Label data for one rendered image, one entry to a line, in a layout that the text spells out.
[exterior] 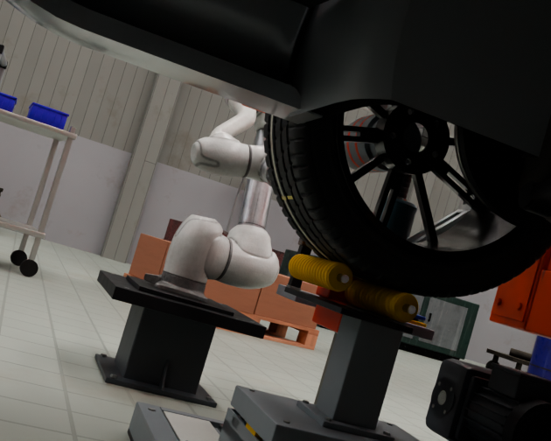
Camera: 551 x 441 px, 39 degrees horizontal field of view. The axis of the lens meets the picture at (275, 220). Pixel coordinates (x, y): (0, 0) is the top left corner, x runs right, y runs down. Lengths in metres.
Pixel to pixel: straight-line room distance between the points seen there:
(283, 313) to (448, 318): 3.91
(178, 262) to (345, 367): 1.12
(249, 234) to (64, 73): 7.14
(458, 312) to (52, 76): 5.47
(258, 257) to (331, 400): 1.15
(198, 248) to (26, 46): 7.29
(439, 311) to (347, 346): 7.31
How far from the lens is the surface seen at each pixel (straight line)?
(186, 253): 2.57
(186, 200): 9.72
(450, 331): 8.99
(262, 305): 5.19
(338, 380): 1.59
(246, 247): 2.65
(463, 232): 1.75
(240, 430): 1.64
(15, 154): 9.53
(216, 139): 2.30
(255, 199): 2.74
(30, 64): 9.65
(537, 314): 2.00
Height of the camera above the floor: 0.50
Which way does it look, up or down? 3 degrees up
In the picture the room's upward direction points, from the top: 17 degrees clockwise
